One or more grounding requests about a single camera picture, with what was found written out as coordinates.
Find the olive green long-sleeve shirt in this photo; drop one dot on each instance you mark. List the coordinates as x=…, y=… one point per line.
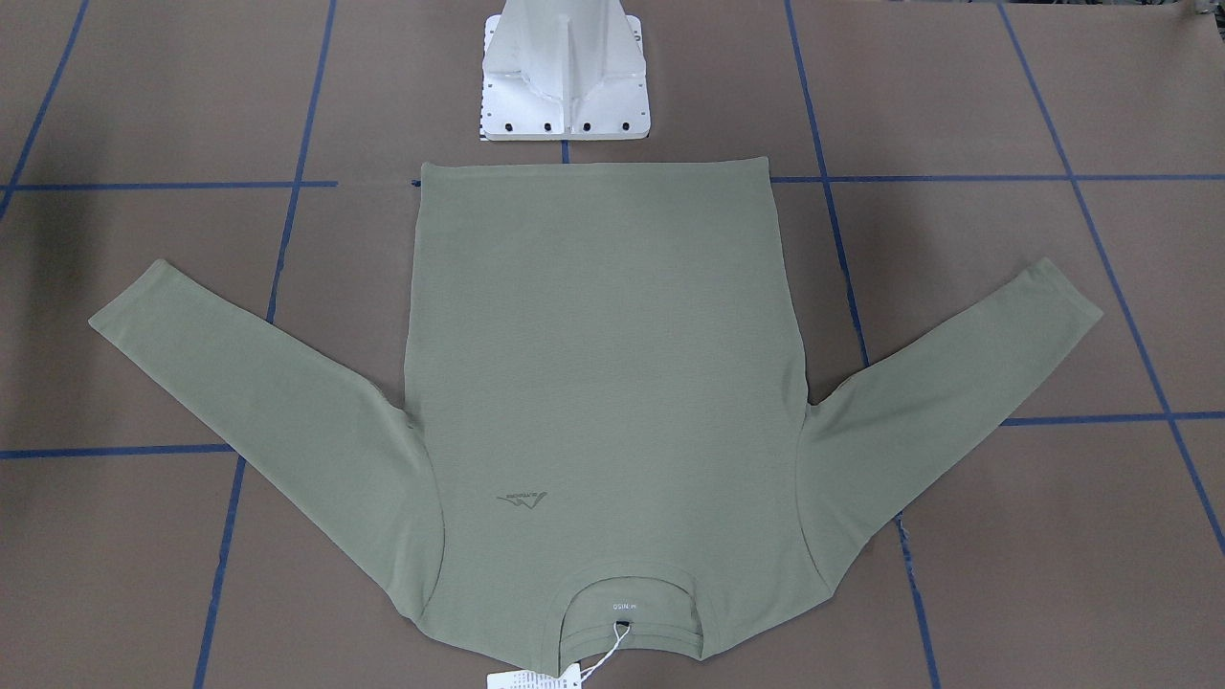
x=606, y=438

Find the white paper price tag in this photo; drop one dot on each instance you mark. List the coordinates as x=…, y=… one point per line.
x=572, y=678

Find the white metal robot base pedestal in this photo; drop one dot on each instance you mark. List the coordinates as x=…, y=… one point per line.
x=563, y=71

